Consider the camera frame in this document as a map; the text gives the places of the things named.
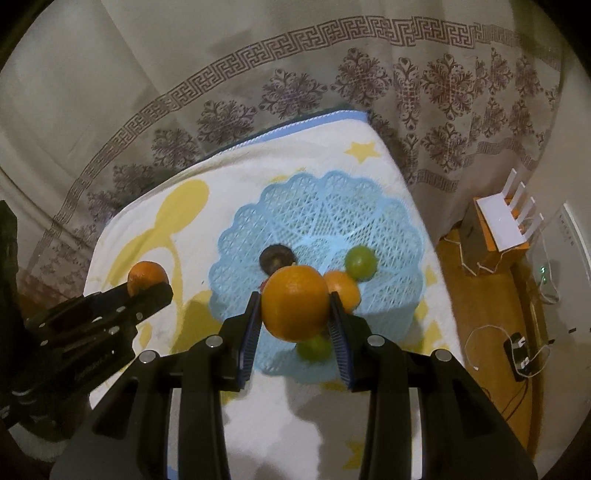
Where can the printed white yellow towel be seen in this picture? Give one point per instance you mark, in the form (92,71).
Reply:
(323,138)

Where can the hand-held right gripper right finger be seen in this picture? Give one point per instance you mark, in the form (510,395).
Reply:
(339,341)

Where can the orange cardboard box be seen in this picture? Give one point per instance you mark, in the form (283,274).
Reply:
(473,240)

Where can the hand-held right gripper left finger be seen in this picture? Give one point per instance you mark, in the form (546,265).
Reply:
(249,332)

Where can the blue plastic lattice basket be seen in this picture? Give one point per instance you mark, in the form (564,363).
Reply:
(323,212)

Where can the beige patterned curtain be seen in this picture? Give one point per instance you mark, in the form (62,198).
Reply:
(184,55)

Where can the green tomato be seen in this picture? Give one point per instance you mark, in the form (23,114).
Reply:
(314,350)
(361,263)

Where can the orange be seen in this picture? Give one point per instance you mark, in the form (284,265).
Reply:
(147,272)
(293,300)
(346,288)

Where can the black power strip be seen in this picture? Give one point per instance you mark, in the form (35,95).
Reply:
(519,355)

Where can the white appliance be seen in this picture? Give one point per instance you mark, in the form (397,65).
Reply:
(563,258)

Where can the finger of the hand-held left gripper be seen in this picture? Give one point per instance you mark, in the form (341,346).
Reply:
(147,300)
(106,297)

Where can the dark round fruit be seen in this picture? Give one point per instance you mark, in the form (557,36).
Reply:
(274,257)

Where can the white router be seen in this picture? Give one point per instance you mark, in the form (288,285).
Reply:
(498,221)

